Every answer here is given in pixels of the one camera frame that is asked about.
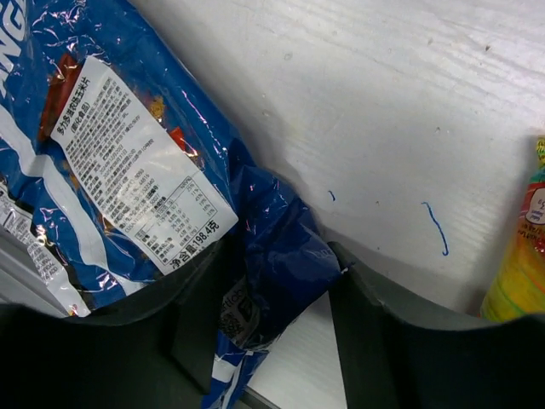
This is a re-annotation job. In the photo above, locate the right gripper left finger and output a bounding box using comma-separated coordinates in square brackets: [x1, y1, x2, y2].
[1, 239, 232, 408]

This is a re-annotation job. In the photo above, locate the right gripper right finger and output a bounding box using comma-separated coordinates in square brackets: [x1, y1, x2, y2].
[329, 243, 544, 408]

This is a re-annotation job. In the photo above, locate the orange Fox's candy bag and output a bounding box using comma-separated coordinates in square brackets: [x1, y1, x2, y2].
[480, 135, 544, 322]

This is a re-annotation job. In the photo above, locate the blue white snack bag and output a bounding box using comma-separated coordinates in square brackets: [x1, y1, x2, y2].
[1, 1, 341, 408]

